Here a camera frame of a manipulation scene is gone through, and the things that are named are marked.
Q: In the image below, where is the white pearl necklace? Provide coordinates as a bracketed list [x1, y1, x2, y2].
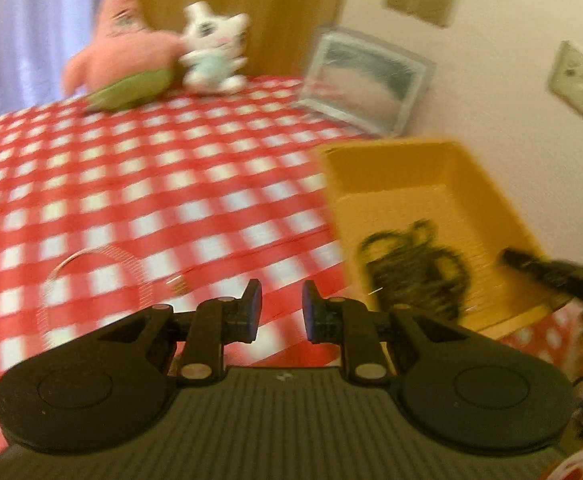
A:
[36, 246, 188, 348]

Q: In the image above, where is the dark green bead necklace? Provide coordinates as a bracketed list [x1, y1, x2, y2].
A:
[359, 218, 473, 321]

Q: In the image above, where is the golden plastic tray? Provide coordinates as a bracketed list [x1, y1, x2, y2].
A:
[315, 140, 568, 338]

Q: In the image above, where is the red white checkered tablecloth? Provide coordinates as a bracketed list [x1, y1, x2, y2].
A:
[0, 77, 359, 452]

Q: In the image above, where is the white bunny plush toy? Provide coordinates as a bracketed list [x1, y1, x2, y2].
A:
[180, 1, 250, 96]

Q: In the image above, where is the pink starfish plush toy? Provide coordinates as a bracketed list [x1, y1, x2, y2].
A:
[62, 0, 185, 112]

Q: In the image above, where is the lilac sheer curtain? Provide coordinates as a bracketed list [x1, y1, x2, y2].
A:
[0, 0, 101, 115]

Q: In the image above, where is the wall socket plate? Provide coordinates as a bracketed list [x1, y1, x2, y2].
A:
[547, 40, 583, 117]

